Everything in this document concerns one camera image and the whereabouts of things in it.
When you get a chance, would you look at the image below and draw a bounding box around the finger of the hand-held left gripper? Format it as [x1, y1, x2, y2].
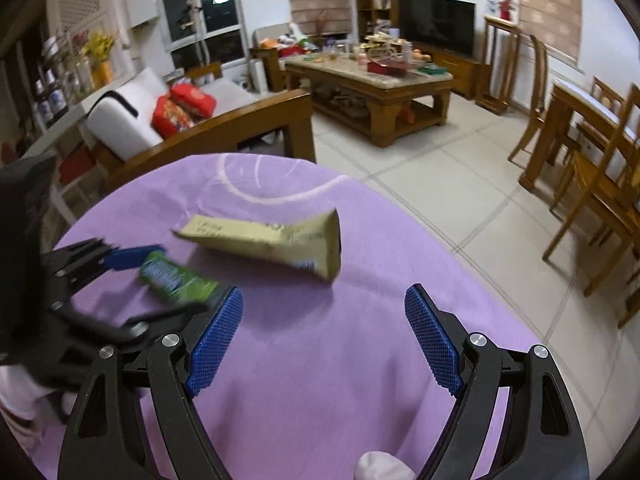
[42, 238, 169, 295]
[50, 291, 225, 350]

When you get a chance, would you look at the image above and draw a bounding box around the wooden sofa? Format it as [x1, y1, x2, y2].
[85, 62, 317, 192]

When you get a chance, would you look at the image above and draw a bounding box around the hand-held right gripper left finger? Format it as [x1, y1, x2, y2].
[57, 285, 245, 480]

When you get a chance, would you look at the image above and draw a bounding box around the wooden dining table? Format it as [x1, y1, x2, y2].
[520, 77, 640, 192]

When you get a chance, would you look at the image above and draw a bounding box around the row of glass bottles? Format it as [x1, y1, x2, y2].
[29, 35, 97, 128]

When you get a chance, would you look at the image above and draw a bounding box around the yellow flower bouquet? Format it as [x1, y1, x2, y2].
[81, 29, 119, 89]

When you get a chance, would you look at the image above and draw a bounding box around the tall wooden plant stand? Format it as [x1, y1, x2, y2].
[475, 15, 524, 117]

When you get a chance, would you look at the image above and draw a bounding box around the wooden bookshelf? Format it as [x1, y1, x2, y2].
[352, 0, 407, 42]

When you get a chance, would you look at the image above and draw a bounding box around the yellow snack packet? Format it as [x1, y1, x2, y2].
[171, 208, 342, 282]

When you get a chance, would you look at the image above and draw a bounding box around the white sofa cushion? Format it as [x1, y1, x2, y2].
[86, 67, 169, 159]

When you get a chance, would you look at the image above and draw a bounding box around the tiered snack tray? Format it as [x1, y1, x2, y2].
[369, 31, 417, 68]

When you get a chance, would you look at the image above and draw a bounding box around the white fuzzy sleeve cuff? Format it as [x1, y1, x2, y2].
[354, 451, 417, 480]

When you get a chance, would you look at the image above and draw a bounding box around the wooden coffee table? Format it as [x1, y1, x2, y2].
[284, 52, 455, 149]

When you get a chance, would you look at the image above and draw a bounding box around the round purple table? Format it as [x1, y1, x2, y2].
[37, 152, 552, 480]

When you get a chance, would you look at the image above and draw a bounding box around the green snack packet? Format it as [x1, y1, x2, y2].
[139, 251, 221, 305]

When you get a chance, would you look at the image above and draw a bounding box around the wooden television cabinet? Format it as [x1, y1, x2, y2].
[425, 45, 489, 102]

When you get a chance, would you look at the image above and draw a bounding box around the red patterned cushion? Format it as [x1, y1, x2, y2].
[170, 81, 219, 119]
[151, 96, 197, 139]

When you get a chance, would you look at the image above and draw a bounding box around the red gift box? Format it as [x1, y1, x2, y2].
[366, 59, 417, 77]

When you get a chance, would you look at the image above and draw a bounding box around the black television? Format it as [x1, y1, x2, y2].
[397, 0, 477, 60]

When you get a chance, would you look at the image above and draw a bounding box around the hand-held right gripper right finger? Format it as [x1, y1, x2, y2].
[404, 284, 588, 480]

